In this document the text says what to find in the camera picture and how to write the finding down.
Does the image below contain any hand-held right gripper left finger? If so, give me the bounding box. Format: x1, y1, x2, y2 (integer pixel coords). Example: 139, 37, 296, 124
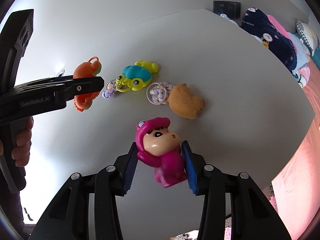
31, 141, 139, 240

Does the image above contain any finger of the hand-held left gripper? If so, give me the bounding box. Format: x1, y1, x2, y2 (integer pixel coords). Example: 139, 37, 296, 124
54, 76, 105, 104
14, 75, 75, 88

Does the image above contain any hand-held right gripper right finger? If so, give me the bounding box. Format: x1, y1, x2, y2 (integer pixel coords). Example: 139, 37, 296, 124
180, 140, 292, 240

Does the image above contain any orange plastic toy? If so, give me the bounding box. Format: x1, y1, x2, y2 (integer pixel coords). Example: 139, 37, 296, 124
73, 56, 103, 112

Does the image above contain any pink cartoon figure toy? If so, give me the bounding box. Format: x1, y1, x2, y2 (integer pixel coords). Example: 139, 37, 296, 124
135, 117, 188, 189

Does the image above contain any person's left forearm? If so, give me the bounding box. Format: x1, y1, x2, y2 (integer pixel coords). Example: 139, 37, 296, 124
0, 175, 25, 233

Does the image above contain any person's left hand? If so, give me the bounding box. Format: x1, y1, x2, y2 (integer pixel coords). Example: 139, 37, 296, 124
11, 116, 34, 167

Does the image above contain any blue and yellow frog toy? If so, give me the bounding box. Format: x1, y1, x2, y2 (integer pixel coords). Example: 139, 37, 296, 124
115, 60, 159, 92

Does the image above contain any brown bear plush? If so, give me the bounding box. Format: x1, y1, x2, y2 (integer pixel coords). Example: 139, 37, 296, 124
167, 83, 205, 120

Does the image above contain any pink bed sheet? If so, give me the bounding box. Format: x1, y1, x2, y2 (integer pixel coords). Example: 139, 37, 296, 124
271, 62, 320, 220

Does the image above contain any white cartoon blanket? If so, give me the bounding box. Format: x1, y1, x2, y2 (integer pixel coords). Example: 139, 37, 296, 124
292, 65, 310, 88

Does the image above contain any pale blue cloth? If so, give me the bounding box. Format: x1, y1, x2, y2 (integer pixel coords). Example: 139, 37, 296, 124
219, 12, 238, 25

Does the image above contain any navy printed blanket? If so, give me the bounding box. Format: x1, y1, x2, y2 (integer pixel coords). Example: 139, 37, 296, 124
241, 7, 298, 71

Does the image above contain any light blue blanket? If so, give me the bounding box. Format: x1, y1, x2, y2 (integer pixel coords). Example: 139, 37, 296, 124
290, 34, 312, 68

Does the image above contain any pink blanket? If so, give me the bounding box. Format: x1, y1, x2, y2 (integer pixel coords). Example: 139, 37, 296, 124
266, 14, 298, 50

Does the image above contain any checkered pillow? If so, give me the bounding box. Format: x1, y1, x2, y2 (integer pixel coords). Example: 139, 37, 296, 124
296, 19, 319, 55

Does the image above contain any white and purple hair tie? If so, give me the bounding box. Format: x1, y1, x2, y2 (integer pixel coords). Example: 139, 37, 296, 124
146, 81, 174, 105

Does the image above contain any black wall outlet panel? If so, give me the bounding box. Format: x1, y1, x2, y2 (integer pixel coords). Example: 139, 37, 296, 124
213, 0, 241, 19

